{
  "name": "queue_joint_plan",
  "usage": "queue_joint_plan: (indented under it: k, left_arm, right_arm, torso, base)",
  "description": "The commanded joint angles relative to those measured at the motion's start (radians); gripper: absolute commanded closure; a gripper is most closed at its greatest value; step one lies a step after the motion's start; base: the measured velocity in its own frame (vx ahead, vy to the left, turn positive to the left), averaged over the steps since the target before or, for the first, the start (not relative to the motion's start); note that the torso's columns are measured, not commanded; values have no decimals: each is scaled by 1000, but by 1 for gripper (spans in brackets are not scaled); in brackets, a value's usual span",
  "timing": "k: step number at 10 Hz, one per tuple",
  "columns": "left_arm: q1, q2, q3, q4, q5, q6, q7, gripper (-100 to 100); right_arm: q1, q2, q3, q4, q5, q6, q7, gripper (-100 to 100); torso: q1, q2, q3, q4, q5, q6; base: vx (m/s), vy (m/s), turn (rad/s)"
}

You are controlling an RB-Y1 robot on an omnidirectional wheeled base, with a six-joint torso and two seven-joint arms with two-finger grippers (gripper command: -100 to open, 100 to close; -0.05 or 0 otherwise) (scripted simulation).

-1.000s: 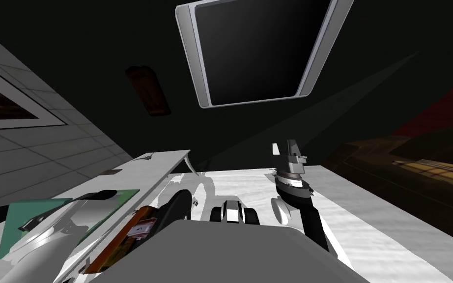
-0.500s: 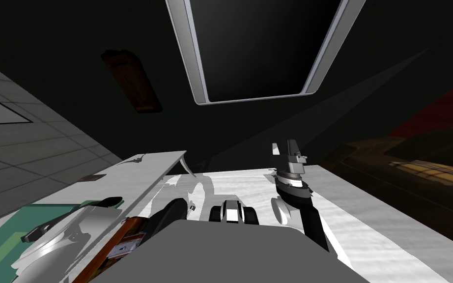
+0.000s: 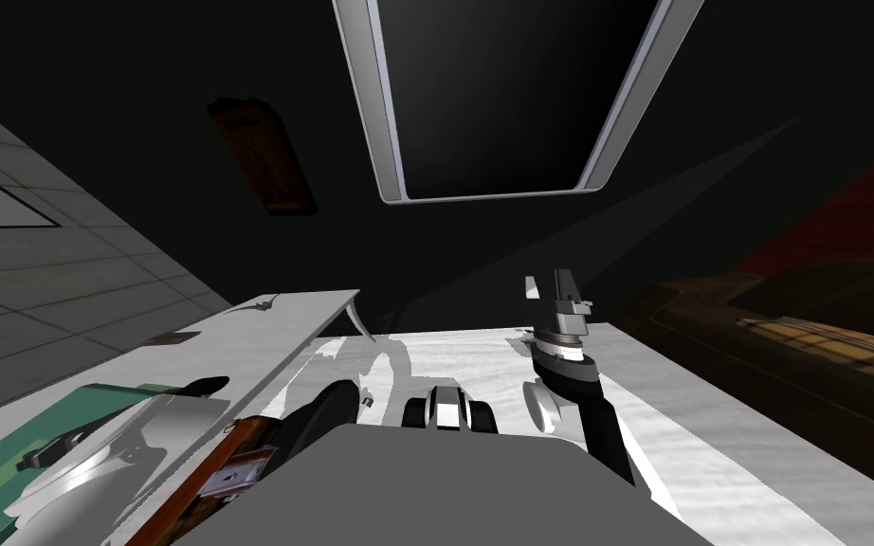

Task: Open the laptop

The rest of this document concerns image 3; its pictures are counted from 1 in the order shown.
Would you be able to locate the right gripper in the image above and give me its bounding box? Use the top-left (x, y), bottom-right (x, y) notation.
top-left (523, 268), bottom-right (595, 337)

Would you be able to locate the silver curved metal object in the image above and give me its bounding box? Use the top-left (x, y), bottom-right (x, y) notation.
top-left (3, 392), bottom-right (233, 526)

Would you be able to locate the white framed window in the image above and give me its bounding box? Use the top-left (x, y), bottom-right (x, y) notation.
top-left (330, 0), bottom-right (707, 206)

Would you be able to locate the white desk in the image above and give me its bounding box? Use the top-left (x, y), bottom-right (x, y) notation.
top-left (0, 289), bottom-right (377, 546)

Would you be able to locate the dark brown sofa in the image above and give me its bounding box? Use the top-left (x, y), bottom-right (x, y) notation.
top-left (610, 257), bottom-right (874, 508)

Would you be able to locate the brown wall plaque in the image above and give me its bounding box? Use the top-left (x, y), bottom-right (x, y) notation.
top-left (206, 97), bottom-right (320, 217)

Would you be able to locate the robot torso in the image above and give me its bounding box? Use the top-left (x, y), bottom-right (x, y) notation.
top-left (177, 384), bottom-right (719, 546)

